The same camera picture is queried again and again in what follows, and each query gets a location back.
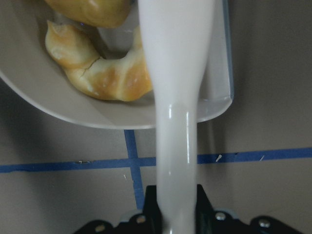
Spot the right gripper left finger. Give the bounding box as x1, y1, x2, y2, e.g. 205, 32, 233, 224
143, 185, 164, 234

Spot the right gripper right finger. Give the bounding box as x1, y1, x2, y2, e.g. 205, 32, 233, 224
195, 184, 214, 234

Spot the golden croissant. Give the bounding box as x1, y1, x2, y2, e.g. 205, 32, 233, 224
45, 21, 153, 102

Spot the beige hand brush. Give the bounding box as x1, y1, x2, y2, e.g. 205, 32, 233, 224
138, 0, 215, 234

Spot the beige plastic dustpan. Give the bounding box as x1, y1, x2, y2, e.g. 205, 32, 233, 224
0, 0, 234, 129

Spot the glazed brown bread roll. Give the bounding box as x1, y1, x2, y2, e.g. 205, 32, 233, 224
46, 0, 131, 28

